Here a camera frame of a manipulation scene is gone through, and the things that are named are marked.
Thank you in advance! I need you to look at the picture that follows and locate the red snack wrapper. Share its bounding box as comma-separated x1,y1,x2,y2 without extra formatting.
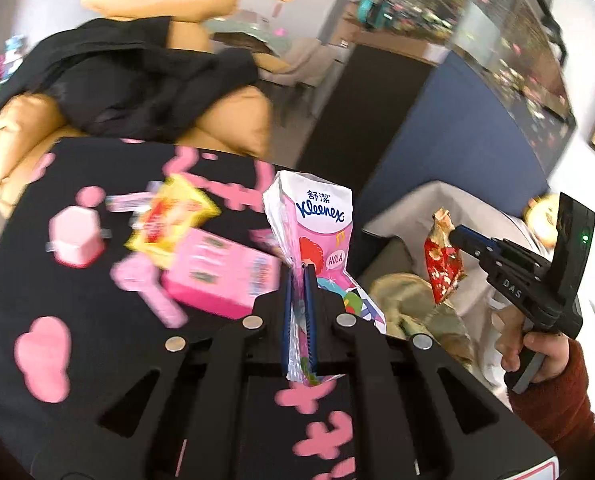
423,208,465,304

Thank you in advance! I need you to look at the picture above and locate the pink Kleenex tissue pack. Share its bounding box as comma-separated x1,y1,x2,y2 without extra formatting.
263,170,386,386

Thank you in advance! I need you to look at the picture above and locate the yellow snack packet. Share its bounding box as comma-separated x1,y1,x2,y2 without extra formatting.
125,174,220,270

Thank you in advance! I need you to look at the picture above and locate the pink sachet wrapper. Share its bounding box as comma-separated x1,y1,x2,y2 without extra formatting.
104,191,154,214

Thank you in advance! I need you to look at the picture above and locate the red sleeve forearm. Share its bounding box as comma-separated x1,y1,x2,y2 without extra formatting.
509,340,595,469

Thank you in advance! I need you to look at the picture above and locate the paper trash bag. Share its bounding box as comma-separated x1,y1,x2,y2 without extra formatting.
369,273,475,372

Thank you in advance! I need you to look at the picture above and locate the person's right hand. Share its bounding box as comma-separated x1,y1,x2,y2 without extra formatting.
491,306,570,384

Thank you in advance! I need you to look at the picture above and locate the blue partition panel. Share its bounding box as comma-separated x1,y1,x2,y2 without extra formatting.
354,52,548,226

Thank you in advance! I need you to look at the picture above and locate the pink rectangular box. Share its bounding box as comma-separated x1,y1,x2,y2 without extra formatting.
162,228,280,320

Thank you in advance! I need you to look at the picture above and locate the pink plastic scoop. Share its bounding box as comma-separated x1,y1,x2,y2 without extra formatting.
110,252,188,330

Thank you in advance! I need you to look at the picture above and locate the black pink-patterned tablecloth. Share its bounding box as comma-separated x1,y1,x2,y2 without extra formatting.
0,138,359,479

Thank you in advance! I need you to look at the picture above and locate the pink hexagonal jar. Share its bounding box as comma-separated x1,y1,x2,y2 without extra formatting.
45,206,112,269

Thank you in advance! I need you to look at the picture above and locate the orange leather sofa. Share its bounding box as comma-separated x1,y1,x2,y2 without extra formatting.
0,0,272,217

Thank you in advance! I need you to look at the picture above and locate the black jacket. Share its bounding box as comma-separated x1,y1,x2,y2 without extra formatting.
0,16,258,142

